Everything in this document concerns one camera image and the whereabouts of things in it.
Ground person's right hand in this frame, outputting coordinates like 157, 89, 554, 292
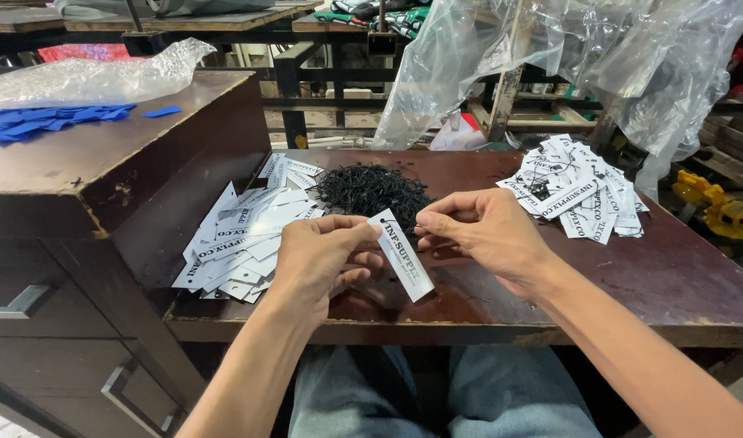
414, 187, 557, 299

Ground person's left hand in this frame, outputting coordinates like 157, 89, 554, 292
273, 214, 385, 323

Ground white printed hang tag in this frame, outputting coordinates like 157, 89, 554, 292
367, 208, 436, 303

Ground pile of loose white tags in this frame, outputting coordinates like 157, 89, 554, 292
172, 152, 326, 304

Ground pile of strung white tags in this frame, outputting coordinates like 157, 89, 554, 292
496, 134, 650, 245

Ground person's blue jeans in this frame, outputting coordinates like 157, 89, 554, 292
288, 346, 603, 438

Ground large hanging clear plastic sheet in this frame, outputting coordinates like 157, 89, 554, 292
371, 0, 743, 202

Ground dark brown drawer cabinet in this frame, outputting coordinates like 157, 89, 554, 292
0, 70, 274, 438

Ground yellow toy truck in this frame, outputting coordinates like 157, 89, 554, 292
672, 169, 743, 241

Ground green patterned fabric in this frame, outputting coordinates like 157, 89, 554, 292
313, 0, 433, 40

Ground stack of wooden pallets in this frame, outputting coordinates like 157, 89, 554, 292
690, 91, 743, 195

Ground clear plastic bag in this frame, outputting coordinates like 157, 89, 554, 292
0, 38, 217, 112

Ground pile of blue fabric labels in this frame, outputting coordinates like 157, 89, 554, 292
0, 102, 138, 146

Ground red plastic bag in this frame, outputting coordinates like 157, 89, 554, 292
38, 43, 132, 63

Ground heap of black strings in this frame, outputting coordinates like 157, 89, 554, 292
313, 163, 434, 244

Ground wooden stool frame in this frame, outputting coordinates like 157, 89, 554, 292
467, 0, 603, 144

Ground wooden work tables with frame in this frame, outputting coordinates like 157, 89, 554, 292
0, 0, 743, 150

